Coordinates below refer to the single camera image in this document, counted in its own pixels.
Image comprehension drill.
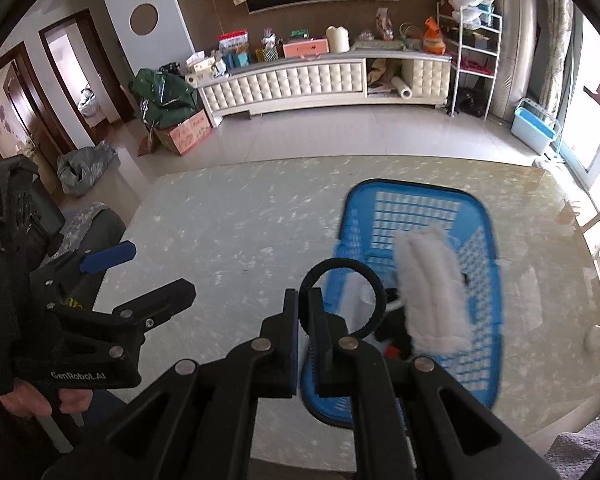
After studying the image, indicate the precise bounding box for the orange bag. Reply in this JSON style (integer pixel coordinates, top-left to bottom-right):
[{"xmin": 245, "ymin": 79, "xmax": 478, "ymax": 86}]
[{"xmin": 422, "ymin": 17, "xmax": 447, "ymax": 54}]

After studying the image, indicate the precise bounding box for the black bag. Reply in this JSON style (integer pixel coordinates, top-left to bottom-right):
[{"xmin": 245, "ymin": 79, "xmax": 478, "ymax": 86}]
[{"xmin": 452, "ymin": 87, "xmax": 487, "ymax": 118}]

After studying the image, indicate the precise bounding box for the brown door frame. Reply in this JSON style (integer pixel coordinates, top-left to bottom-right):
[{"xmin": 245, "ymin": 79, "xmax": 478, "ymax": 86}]
[{"xmin": 39, "ymin": 9, "xmax": 136, "ymax": 141}]

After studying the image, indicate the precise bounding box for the green plastic bag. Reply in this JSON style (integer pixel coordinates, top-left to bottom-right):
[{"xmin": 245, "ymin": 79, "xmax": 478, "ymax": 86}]
[{"xmin": 129, "ymin": 67, "xmax": 204, "ymax": 128}]

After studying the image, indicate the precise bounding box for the white metal rack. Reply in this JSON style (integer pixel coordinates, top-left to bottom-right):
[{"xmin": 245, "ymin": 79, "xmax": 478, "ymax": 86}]
[{"xmin": 436, "ymin": 0, "xmax": 503, "ymax": 120}]

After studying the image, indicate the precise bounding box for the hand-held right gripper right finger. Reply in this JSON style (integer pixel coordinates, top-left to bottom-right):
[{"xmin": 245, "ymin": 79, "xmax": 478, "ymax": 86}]
[{"xmin": 306, "ymin": 288, "xmax": 563, "ymax": 480}]

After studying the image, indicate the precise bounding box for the black plush toy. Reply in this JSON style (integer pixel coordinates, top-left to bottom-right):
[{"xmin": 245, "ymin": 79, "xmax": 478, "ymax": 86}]
[{"xmin": 375, "ymin": 305, "xmax": 416, "ymax": 361}]

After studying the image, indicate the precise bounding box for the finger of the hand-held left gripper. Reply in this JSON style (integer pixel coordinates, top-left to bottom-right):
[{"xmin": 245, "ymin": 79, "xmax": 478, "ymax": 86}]
[
  {"xmin": 54, "ymin": 278, "xmax": 197, "ymax": 361},
  {"xmin": 29, "ymin": 240, "xmax": 137, "ymax": 293}
]

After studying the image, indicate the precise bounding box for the pink storage box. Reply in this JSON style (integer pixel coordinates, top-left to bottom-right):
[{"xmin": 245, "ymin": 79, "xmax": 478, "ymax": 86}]
[{"xmin": 282, "ymin": 39, "xmax": 329, "ymax": 59}]

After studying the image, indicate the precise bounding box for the tissue box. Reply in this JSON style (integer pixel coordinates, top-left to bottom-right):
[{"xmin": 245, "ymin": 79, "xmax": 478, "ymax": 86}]
[{"xmin": 185, "ymin": 52, "xmax": 226, "ymax": 81}]

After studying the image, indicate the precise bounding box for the person's left hand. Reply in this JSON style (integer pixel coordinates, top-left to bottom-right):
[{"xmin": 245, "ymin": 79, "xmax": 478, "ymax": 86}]
[{"xmin": 0, "ymin": 381, "xmax": 96, "ymax": 419}]

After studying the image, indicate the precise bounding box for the white tufted media cabinet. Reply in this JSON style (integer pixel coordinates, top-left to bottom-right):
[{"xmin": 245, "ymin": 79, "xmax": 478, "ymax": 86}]
[{"xmin": 196, "ymin": 50, "xmax": 453, "ymax": 128}]

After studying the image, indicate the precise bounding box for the white plastic jug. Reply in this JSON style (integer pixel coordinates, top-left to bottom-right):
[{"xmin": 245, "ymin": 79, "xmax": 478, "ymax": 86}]
[{"xmin": 326, "ymin": 26, "xmax": 351, "ymax": 53}]

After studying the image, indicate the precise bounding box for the white fluffy towel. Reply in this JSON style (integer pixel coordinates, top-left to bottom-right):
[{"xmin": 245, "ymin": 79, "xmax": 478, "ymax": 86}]
[{"xmin": 394, "ymin": 225, "xmax": 473, "ymax": 356}]

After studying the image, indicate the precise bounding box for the blue plastic basket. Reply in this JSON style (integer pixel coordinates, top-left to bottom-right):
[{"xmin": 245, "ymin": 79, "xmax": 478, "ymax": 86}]
[{"xmin": 298, "ymin": 180, "xmax": 506, "ymax": 429}]

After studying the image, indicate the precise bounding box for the grey knitted cloth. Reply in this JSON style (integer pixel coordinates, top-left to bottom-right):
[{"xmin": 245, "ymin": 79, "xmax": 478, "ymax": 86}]
[{"xmin": 545, "ymin": 417, "xmax": 600, "ymax": 480}]

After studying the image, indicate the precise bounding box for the patterned curtain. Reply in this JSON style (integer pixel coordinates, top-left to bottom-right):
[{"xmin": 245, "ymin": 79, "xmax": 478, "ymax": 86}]
[{"xmin": 537, "ymin": 0, "xmax": 576, "ymax": 111}]

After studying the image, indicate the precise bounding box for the grey plastic bag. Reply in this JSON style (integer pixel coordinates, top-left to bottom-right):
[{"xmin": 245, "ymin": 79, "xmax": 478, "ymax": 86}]
[{"xmin": 57, "ymin": 142, "xmax": 120, "ymax": 197}]

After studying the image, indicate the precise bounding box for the red and white package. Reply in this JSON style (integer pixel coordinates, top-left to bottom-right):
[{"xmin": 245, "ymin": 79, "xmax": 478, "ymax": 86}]
[{"xmin": 218, "ymin": 31, "xmax": 251, "ymax": 68}]

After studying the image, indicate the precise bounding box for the light blue mop bucket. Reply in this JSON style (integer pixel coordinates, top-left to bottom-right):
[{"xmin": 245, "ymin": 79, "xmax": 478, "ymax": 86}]
[{"xmin": 510, "ymin": 97, "xmax": 561, "ymax": 155}]

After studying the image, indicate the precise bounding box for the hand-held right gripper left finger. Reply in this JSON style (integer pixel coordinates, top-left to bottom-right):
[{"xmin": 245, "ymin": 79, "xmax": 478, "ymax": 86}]
[{"xmin": 40, "ymin": 287, "xmax": 301, "ymax": 480}]

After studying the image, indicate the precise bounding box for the printed cardboard box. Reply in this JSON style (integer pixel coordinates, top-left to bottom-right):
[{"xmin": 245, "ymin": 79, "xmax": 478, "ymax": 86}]
[{"xmin": 152, "ymin": 110, "xmax": 213, "ymax": 156}]

